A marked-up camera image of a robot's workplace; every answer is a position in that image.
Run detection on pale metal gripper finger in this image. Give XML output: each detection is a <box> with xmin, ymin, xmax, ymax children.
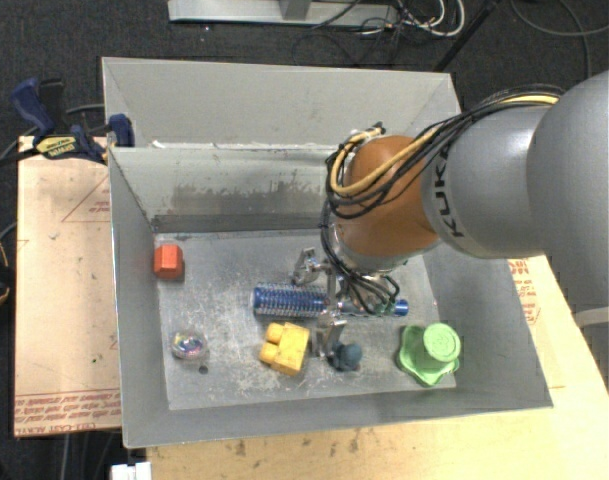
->
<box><xmin>290</xmin><ymin>247</ymin><xmax>332</xmax><ymax>288</ymax></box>
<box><xmin>311</xmin><ymin>312</ymin><xmax>348</xmax><ymax>360</ymax></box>

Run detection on dark blue-grey toy figure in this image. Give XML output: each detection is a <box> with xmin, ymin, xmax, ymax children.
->
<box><xmin>331</xmin><ymin>341</ymin><xmax>364</xmax><ymax>373</ymax></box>

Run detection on blue hairbrush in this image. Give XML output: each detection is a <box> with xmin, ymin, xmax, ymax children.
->
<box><xmin>252</xmin><ymin>283</ymin><xmax>411</xmax><ymax>320</ymax></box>

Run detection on yellow toy brick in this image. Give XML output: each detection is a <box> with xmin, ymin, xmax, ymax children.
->
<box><xmin>258</xmin><ymin>321</ymin><xmax>312</xmax><ymax>377</ymax></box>

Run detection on green plastic cup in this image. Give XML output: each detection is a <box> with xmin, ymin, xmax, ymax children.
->
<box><xmin>397</xmin><ymin>322</ymin><xmax>463</xmax><ymax>389</ymax></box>

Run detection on clear iridescent glass piece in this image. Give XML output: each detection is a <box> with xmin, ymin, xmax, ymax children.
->
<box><xmin>170</xmin><ymin>329</ymin><xmax>209</xmax><ymax>361</ymax></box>

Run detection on orange-red block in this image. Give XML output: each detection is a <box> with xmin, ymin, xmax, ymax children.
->
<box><xmin>153</xmin><ymin>243</ymin><xmax>186</xmax><ymax>281</ymax></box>

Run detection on grey metal bin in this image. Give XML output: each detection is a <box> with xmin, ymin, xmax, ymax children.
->
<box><xmin>101</xmin><ymin>56</ymin><xmax>555</xmax><ymax>449</ymax></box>

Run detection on brown cardboard board, red print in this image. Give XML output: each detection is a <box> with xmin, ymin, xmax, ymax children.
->
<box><xmin>13</xmin><ymin>135</ymin><xmax>568</xmax><ymax>440</ymax></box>

